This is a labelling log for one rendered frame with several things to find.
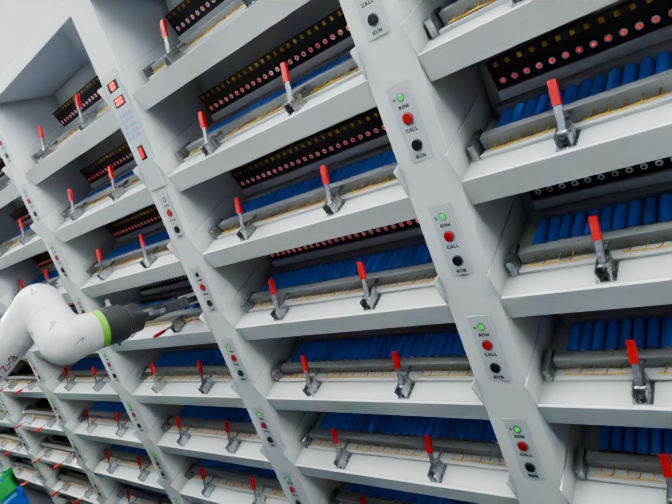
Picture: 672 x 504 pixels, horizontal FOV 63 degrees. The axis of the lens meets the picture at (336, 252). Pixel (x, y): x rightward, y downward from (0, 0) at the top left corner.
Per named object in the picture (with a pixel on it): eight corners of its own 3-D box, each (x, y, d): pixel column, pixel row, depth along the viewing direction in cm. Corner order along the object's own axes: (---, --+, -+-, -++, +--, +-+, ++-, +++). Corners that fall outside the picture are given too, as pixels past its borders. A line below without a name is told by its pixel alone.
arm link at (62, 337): (50, 382, 120) (52, 346, 114) (25, 346, 125) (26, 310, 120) (110, 359, 130) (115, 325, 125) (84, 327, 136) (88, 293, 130)
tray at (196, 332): (222, 342, 141) (199, 317, 137) (115, 351, 181) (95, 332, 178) (261, 288, 154) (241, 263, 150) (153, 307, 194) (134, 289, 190)
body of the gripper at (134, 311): (127, 305, 131) (161, 294, 138) (111, 308, 137) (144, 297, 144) (135, 334, 131) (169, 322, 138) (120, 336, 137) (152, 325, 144)
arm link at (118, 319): (99, 351, 133) (116, 349, 127) (85, 305, 133) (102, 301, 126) (122, 342, 138) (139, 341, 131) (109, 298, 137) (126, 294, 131)
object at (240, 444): (280, 471, 148) (249, 441, 142) (164, 452, 188) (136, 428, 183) (313, 408, 161) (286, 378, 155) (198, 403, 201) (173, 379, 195)
